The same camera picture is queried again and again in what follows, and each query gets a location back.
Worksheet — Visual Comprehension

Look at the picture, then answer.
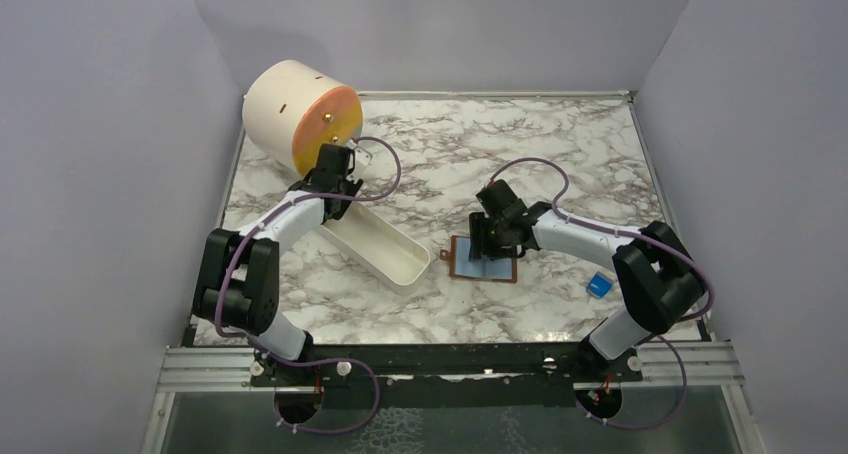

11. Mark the round cream drawer cabinet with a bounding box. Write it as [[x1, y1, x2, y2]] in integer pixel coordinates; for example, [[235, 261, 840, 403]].
[[242, 60, 363, 175]]

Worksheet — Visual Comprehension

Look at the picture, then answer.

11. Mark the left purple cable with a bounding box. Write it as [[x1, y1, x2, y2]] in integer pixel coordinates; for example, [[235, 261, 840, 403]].
[[213, 136, 403, 437]]

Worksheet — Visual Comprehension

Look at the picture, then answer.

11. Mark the brown leather card holder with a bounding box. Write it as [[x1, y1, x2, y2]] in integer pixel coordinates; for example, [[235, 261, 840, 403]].
[[439, 236, 518, 284]]

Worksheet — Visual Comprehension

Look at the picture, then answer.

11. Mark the white rectangular plastic tray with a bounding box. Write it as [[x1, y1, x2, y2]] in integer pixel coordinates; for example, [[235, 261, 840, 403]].
[[318, 203, 432, 295]]

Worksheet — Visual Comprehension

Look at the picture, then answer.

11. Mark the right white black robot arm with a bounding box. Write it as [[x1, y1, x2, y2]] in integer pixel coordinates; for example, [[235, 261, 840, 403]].
[[469, 180, 708, 381]]

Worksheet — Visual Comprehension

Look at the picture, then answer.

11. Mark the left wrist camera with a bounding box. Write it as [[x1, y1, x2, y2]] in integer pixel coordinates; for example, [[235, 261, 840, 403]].
[[346, 141, 373, 170]]

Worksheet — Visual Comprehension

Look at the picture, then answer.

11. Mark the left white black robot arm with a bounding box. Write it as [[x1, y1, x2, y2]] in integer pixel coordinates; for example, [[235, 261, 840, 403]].
[[192, 144, 363, 385]]

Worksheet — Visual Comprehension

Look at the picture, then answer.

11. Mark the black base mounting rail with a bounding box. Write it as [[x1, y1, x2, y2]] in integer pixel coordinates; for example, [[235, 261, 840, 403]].
[[250, 342, 643, 410]]

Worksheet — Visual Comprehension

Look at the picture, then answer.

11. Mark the small blue object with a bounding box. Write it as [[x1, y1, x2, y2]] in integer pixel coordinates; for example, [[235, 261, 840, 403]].
[[586, 272, 615, 299]]

